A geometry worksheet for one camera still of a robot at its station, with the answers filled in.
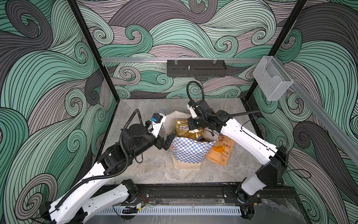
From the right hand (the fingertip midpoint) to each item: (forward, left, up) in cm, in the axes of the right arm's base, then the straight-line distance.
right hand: (189, 122), depth 77 cm
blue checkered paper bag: (-16, +1, -6) cm, 17 cm away
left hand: (-11, +10, +12) cm, 19 cm away
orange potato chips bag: (-11, -20, -18) cm, 29 cm away
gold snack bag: (-4, +3, -2) cm, 6 cm away
